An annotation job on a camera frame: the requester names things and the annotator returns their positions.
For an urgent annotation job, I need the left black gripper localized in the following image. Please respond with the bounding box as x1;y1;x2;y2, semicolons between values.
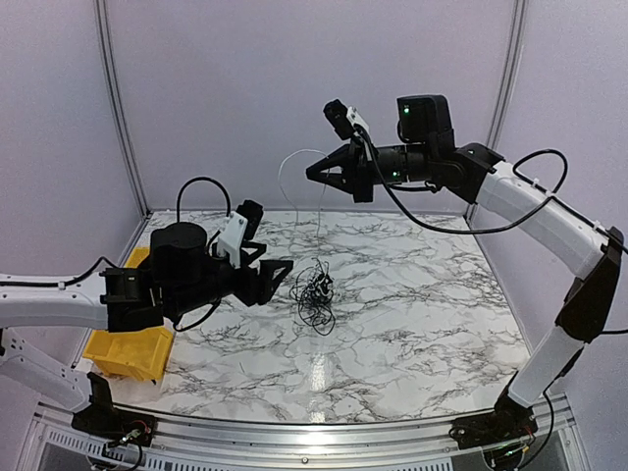
168;242;293;317

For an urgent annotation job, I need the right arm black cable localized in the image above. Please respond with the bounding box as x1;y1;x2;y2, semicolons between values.
352;125;628;336

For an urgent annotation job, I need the thin white cable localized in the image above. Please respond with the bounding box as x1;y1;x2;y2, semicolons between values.
277;147;329;256

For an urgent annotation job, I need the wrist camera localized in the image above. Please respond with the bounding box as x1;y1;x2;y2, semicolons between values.
213;199;263;269
323;99;370;143

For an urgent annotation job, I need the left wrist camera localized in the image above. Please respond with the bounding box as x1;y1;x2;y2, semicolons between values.
213;199;263;269

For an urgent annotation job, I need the aluminium corner post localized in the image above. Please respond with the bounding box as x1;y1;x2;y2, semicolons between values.
462;0;527;220
93;0;151;219

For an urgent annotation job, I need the near yellow bin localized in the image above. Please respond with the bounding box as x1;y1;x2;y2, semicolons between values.
82;327;174;382

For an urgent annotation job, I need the aluminium front rail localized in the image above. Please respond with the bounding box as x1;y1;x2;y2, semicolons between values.
17;395;590;470

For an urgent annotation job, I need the yellow bin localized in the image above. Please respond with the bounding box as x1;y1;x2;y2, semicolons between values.
82;327;174;382
124;246;149;269

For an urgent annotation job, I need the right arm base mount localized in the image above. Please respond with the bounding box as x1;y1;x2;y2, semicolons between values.
448;391;538;449

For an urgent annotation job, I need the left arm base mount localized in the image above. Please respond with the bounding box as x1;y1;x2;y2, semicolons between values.
71;373;156;446

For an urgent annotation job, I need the far yellow bin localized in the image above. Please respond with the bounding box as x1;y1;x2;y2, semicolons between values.
124;246;149;269

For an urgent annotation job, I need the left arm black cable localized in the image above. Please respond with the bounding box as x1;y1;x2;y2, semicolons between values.
0;176;233;333

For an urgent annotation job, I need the right aluminium corner post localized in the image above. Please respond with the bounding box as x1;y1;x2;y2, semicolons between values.
462;0;527;220

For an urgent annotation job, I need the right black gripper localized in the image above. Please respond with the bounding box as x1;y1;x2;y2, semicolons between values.
307;135;436;202

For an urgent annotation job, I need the left aluminium corner post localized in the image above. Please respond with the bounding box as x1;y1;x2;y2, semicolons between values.
93;0;151;219

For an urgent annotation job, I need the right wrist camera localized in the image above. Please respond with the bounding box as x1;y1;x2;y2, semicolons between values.
323;99;370;143

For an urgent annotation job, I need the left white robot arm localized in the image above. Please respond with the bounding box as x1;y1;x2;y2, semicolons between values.
1;219;293;437

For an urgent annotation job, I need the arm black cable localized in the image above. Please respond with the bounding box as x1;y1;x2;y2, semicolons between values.
0;176;233;333
352;125;628;336

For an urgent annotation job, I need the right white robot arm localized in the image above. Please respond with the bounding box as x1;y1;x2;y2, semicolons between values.
306;95;626;440

